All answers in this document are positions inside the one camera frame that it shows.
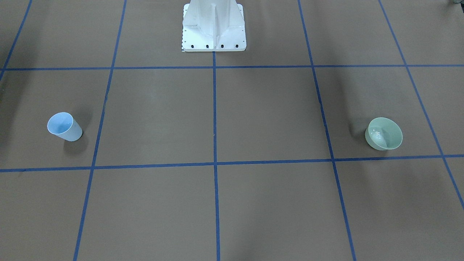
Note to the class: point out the light blue paper cup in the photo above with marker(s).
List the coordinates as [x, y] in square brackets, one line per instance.
[65, 126]

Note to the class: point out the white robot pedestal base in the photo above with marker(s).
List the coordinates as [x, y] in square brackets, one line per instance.
[213, 26]

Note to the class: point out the light green bowl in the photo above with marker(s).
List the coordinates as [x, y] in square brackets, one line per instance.
[383, 134]

